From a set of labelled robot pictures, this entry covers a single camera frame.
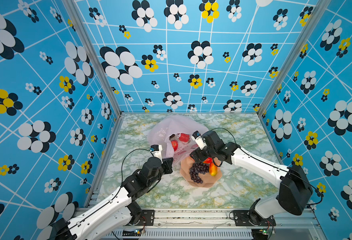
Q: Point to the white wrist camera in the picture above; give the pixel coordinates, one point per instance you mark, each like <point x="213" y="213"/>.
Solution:
<point x="156" y="151"/>
<point x="197" y="137"/>

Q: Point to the aluminium corner post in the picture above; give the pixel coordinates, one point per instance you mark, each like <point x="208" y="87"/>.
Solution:
<point x="86" y="41"/>
<point x="318" y="12"/>

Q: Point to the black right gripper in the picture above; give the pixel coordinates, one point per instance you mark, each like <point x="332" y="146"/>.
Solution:
<point x="194" y="156"/>

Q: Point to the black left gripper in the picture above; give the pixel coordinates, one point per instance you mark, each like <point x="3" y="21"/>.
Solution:
<point x="168" y="164"/>

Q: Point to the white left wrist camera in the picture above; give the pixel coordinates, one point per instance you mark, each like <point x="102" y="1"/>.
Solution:
<point x="156" y="151"/>

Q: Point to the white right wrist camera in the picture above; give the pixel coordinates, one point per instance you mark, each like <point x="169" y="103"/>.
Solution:
<point x="197" y="137"/>

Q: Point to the pink red apple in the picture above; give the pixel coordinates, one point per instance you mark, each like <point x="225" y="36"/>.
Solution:
<point x="174" y="144"/>

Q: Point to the left aluminium corner post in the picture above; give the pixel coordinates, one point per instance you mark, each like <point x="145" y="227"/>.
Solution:
<point x="86" y="41"/>

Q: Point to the pink translucent plastic bag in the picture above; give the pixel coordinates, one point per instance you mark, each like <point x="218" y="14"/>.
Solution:
<point x="168" y="129"/>

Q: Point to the red wrinkled apple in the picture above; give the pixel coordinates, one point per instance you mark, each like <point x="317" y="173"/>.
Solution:
<point x="208" y="161"/>

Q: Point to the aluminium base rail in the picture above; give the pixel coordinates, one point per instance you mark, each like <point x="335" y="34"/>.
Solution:
<point x="193" y="224"/>

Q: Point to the dark purple grape bunch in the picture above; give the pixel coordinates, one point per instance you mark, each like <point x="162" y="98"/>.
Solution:
<point x="196" y="170"/>

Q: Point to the red bell pepper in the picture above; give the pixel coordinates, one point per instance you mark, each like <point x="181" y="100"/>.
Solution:
<point x="184" y="138"/>

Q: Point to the right aluminium corner post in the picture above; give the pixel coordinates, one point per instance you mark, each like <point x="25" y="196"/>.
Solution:
<point x="318" y="12"/>

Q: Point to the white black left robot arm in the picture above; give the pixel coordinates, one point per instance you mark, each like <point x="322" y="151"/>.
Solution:
<point x="117" y="210"/>

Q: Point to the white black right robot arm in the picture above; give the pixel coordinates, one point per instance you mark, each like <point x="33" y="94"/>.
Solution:
<point x="294" y="189"/>

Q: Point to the beige wavy fruit bowl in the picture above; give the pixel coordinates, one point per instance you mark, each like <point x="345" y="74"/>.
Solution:
<point x="208" y="180"/>

